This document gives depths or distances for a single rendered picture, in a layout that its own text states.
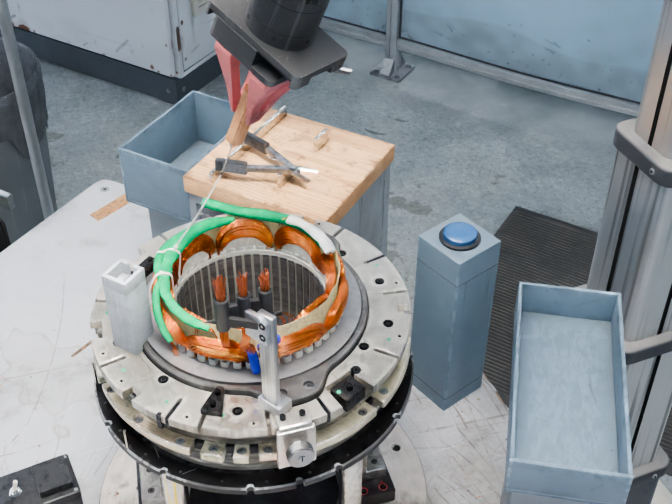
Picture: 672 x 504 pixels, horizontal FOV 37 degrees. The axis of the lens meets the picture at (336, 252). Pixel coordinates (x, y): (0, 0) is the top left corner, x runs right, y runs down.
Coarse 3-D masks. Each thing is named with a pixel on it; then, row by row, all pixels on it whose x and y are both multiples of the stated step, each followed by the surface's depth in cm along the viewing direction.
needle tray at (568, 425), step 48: (528, 288) 107; (576, 288) 107; (528, 336) 107; (576, 336) 107; (528, 384) 101; (576, 384) 101; (624, 384) 96; (528, 432) 96; (576, 432) 96; (624, 432) 92; (528, 480) 90; (576, 480) 89; (624, 480) 88
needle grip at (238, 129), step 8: (240, 104) 84; (240, 112) 84; (232, 120) 85; (240, 120) 84; (232, 128) 85; (240, 128) 85; (248, 128) 85; (232, 136) 86; (240, 136) 86; (232, 144) 86; (240, 144) 87
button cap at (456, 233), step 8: (448, 224) 119; (456, 224) 118; (464, 224) 118; (448, 232) 117; (456, 232) 117; (464, 232) 117; (472, 232) 117; (448, 240) 117; (456, 240) 116; (464, 240) 116; (472, 240) 117
